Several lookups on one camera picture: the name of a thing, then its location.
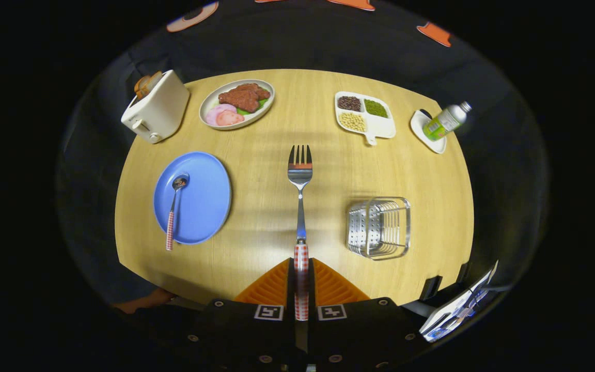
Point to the small white dish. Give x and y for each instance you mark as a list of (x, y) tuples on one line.
[(434, 146)]

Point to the brown meat slices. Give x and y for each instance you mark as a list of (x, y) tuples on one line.
[(243, 97)]

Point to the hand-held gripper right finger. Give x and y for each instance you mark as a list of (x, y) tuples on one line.
[(311, 287)]

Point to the black backdrop cloth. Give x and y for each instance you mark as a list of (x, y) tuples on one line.
[(302, 46)]

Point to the heap of green beans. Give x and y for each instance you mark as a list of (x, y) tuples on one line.
[(376, 108)]

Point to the blue round plate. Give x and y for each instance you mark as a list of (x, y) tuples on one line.
[(204, 201)]

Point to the black table clamp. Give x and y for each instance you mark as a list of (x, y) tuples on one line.
[(464, 273), (431, 288)]

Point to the brown toast slice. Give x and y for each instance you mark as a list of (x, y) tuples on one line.
[(155, 80), (142, 85)]

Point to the heap of dark red beans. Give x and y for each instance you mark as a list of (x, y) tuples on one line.
[(349, 103)]

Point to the pink ham slices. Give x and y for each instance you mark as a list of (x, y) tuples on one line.
[(225, 118)]

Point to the white oval food plate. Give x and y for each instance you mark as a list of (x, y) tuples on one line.
[(214, 100)]

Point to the white toaster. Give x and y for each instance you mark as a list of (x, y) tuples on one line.
[(160, 111)]

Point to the green labelled metal bottle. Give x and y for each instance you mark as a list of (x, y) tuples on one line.
[(442, 124)]

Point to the green lettuce leaf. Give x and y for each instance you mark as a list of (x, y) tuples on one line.
[(262, 104)]

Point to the white divided tray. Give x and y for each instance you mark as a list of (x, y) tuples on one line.
[(380, 125)]

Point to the heap of yellow soybeans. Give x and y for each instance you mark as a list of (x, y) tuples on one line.
[(353, 122)]

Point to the metal cutlery drainer basket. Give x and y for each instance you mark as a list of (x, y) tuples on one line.
[(380, 227)]

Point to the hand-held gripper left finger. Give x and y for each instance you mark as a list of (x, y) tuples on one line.
[(291, 289)]

